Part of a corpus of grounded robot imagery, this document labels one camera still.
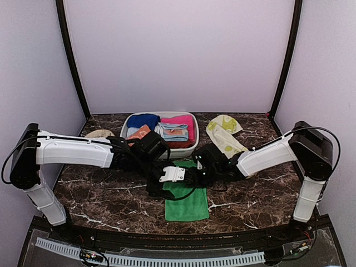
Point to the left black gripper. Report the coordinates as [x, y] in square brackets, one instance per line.
[156, 189]

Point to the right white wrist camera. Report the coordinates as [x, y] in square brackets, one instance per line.
[198, 163]

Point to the orange cartoon rolled towel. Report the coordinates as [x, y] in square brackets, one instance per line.
[143, 130]

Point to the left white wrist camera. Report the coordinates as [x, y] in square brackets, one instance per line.
[172, 174]

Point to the light blue striped towel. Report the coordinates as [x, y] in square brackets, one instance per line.
[171, 132]

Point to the white slotted cable duct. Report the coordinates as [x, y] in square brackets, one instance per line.
[112, 259]

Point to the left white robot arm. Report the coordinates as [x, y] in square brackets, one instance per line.
[37, 147]

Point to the black frame post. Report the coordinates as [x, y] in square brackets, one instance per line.
[61, 14]
[298, 4]

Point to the dark red rolled towel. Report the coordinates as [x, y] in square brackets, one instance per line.
[180, 144]

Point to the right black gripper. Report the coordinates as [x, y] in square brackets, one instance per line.
[198, 182]

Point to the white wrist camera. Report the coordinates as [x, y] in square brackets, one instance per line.
[198, 163]
[172, 174]

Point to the left black frame post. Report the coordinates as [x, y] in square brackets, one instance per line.
[61, 14]

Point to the small circuit board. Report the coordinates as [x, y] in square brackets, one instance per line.
[88, 256]

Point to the green microfiber towel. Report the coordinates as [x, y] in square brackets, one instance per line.
[192, 208]

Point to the light blue towel underneath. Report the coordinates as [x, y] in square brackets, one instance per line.
[131, 130]

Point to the pink rolled towel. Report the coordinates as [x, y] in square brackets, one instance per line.
[182, 119]

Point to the right black frame post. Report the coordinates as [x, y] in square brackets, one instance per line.
[298, 4]

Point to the cream yellow-green patterned towel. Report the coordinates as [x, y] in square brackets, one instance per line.
[224, 145]

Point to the blue rolled towel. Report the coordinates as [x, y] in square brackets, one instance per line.
[137, 121]

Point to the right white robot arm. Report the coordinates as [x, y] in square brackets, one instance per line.
[304, 144]

